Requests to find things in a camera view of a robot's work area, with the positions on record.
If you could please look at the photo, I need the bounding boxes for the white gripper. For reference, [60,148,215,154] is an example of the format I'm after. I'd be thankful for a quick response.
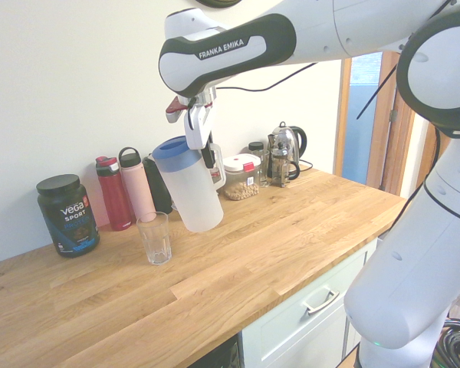
[182,100,218,170]

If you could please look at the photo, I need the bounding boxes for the red water bottle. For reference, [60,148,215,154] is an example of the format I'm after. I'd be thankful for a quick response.
[95,156,133,232]

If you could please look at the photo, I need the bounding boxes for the cereal container with white lid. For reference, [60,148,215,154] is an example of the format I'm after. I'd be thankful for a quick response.
[222,153,262,202]

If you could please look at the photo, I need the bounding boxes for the thin black cable tie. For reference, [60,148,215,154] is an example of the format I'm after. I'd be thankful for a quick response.
[356,64,401,120]

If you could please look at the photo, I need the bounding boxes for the clear faceted drinking glass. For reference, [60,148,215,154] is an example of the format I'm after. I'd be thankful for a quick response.
[136,211,173,266]

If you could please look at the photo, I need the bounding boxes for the red wrist camera mount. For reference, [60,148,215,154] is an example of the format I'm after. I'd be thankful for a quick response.
[165,97,189,124]

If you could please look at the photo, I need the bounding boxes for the black coiled floor cable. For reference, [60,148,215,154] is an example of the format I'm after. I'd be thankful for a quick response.
[430,317,460,368]

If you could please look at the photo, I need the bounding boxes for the glass French press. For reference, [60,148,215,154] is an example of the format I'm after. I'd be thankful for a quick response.
[268,133,301,189]

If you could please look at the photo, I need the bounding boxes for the black dishwasher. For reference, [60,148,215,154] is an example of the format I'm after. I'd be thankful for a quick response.
[182,332,242,368]

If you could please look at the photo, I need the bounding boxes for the translucent pitcher with blue lid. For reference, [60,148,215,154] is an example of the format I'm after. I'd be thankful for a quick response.
[152,135,228,233]

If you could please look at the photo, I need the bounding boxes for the wooden door frame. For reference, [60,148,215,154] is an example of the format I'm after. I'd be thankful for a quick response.
[332,51,452,200]

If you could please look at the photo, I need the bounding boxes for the black water bottle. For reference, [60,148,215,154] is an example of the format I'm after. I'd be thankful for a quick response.
[142,155,174,215]

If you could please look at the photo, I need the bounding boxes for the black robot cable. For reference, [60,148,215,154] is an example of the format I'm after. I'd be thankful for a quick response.
[213,61,320,94]

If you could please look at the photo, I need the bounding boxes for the stainless steel electric kettle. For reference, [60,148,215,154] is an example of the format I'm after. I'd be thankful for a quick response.
[268,121,308,181]

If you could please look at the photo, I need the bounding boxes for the pink water bottle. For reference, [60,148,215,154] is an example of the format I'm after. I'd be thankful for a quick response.
[118,146,157,223]

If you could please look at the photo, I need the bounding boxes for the silver drawer handle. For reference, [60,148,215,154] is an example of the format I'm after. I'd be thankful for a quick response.
[301,289,340,317]

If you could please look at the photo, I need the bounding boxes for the clear glass mug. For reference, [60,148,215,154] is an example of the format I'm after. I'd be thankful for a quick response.
[254,149,271,189]

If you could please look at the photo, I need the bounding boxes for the black Vega protein tub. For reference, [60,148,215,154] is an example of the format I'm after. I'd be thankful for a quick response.
[36,174,101,258]

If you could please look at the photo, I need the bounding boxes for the white cabinet drawer front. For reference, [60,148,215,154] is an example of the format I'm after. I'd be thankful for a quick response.
[240,237,380,368]

